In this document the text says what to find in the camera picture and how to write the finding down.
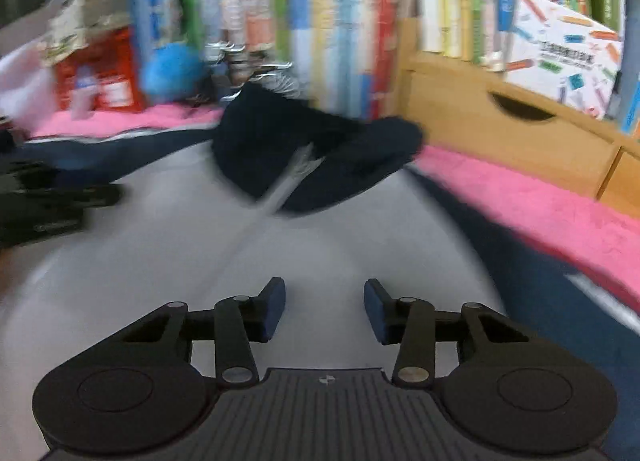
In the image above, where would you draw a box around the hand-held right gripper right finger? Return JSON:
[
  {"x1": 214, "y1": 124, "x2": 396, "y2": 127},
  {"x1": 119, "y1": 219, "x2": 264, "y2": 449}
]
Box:
[{"x1": 363, "y1": 278, "x2": 531, "y2": 389}]

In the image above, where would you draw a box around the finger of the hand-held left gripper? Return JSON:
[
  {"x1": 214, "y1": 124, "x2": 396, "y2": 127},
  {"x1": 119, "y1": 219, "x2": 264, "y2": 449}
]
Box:
[{"x1": 47, "y1": 183, "x2": 123, "y2": 212}]

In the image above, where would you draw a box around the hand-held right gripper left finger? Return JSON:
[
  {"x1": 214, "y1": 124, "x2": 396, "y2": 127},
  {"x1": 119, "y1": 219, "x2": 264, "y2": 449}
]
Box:
[{"x1": 122, "y1": 277, "x2": 287, "y2": 388}]

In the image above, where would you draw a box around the navy and white jacket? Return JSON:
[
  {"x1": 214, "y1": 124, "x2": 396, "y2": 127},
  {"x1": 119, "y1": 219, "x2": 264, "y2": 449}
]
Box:
[{"x1": 0, "y1": 83, "x2": 640, "y2": 461}]

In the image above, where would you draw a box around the red plastic crate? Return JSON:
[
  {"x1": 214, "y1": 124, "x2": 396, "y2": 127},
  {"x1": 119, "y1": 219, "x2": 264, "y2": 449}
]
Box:
[{"x1": 52, "y1": 28, "x2": 146, "y2": 114}]

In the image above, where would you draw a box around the white paper bag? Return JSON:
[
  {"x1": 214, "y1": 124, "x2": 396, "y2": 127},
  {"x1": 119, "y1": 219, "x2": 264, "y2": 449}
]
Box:
[{"x1": 0, "y1": 48, "x2": 56, "y2": 126}]

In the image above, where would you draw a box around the blue fluffy pompom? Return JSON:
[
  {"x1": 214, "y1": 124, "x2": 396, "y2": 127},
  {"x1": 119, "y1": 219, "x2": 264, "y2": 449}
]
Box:
[{"x1": 140, "y1": 43, "x2": 208, "y2": 104}]

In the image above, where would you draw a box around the pink printed blanket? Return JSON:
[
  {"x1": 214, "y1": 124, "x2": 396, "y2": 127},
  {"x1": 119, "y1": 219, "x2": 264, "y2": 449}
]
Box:
[{"x1": 30, "y1": 103, "x2": 640, "y2": 314}]

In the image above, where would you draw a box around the wooden drawer unit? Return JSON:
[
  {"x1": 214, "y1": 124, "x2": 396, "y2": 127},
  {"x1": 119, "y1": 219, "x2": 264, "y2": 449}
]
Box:
[{"x1": 397, "y1": 16, "x2": 640, "y2": 222}]

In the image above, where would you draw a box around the miniature black bicycle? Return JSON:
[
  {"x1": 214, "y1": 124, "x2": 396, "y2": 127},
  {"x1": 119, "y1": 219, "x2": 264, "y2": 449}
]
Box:
[{"x1": 205, "y1": 41, "x2": 301, "y2": 96}]

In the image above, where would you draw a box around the row of large colourful books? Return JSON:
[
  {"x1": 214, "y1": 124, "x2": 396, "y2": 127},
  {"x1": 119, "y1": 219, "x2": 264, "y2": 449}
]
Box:
[{"x1": 130, "y1": 0, "x2": 416, "y2": 119}]

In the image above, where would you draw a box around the white pencil print box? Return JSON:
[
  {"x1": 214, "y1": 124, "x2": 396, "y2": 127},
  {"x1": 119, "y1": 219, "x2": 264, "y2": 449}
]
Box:
[{"x1": 502, "y1": 0, "x2": 626, "y2": 120}]

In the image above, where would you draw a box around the row of slim pastel books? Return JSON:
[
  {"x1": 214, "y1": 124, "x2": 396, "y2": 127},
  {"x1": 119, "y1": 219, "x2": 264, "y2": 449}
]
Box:
[{"x1": 415, "y1": 0, "x2": 640, "y2": 136}]

